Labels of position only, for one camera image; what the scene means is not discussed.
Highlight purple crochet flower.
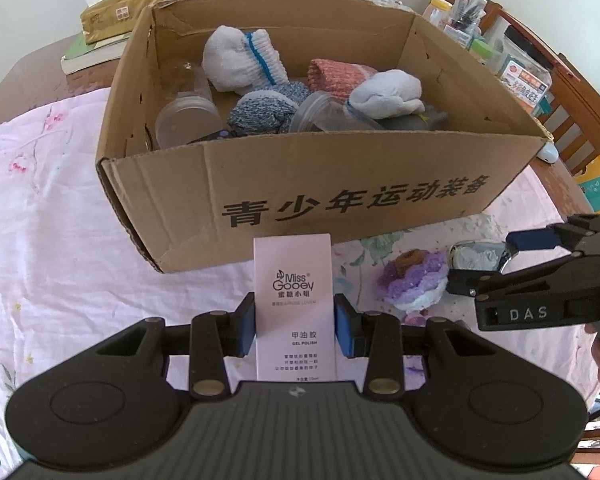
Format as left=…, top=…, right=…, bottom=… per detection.
left=376, top=249, right=449, bottom=314

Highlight wooden chair right side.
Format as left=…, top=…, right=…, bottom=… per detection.
left=436, top=0, right=600, bottom=176

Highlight brown cardboard box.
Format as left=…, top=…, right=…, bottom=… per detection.
left=95, top=0, right=545, bottom=273

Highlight grey cat toy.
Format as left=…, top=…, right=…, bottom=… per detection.
left=377, top=105, right=449, bottom=131

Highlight labelled plastic container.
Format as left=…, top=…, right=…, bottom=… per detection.
left=493, top=25, right=553, bottom=115

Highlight light blue sock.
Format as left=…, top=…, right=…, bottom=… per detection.
left=348, top=70, right=425, bottom=119

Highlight clear plastic jar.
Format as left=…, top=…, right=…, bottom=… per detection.
left=155, top=58, right=223, bottom=150

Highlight blue speckled sock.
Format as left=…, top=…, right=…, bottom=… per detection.
left=227, top=81, right=311, bottom=134

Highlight clear pen holder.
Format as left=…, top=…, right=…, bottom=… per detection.
left=442, top=0, right=488, bottom=49

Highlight pink knitted sock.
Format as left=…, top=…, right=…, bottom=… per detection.
left=306, top=58, right=377, bottom=102

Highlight white blue striped sock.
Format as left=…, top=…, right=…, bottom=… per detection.
left=201, top=25, right=289, bottom=94

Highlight thick white book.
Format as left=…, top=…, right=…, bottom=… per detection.
left=60, top=32, right=131, bottom=75

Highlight yellow tissue pack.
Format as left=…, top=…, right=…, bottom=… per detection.
left=80, top=0, right=162, bottom=44

